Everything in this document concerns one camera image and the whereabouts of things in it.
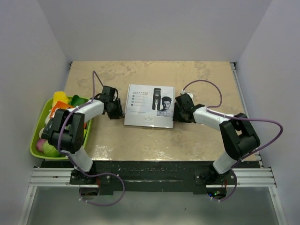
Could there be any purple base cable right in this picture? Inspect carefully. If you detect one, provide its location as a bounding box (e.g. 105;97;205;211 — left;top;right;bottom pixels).
210;173;239;202

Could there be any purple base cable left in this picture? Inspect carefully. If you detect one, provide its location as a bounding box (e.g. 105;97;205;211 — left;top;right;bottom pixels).
79;172;126;207

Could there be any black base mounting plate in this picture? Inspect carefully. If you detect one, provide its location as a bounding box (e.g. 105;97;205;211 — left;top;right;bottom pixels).
39;160;237;195

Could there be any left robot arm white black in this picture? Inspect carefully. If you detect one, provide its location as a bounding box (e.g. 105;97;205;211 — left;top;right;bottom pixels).
41;86;124;184

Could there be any orange razor package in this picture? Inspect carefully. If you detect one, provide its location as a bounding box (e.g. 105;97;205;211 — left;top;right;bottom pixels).
49;101;73;119

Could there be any pink ball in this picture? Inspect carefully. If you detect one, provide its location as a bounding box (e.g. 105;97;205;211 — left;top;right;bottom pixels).
36;139;47;152

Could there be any green plush toy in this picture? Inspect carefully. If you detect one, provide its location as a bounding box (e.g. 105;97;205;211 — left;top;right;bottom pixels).
68;95;89;107

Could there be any green plastic tray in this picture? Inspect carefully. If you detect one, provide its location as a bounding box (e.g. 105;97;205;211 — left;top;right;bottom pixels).
30;95;92;161

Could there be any light green ball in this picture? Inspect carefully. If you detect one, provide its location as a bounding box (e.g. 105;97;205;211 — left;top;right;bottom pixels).
42;141;62;158

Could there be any yellow plush toy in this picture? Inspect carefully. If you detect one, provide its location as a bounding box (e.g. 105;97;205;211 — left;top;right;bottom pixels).
52;91;69;106

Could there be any aluminium frame rail right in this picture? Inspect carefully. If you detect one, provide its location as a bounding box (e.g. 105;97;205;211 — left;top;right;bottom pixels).
230;62;287;225

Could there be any white cardboard box lid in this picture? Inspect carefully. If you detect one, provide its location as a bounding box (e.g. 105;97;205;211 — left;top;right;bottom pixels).
124;84;175;128

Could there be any black product box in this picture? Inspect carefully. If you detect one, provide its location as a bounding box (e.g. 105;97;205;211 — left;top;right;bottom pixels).
41;118;53;140

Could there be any aluminium frame rail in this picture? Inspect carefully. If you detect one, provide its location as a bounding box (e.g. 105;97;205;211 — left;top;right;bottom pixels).
17;168;71;225
230;62;287;225

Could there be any aluminium frame rail left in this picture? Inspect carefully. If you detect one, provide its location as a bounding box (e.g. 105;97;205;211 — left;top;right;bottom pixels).
17;168;71;225

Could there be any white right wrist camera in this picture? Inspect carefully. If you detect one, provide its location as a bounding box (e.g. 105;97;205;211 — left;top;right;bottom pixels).
180;90;194;99

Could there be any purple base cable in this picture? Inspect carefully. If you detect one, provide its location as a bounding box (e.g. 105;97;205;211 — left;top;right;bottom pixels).
210;173;239;202
79;172;126;207

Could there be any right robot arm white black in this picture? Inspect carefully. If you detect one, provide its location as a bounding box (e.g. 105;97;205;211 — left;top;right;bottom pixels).
173;94;261;184

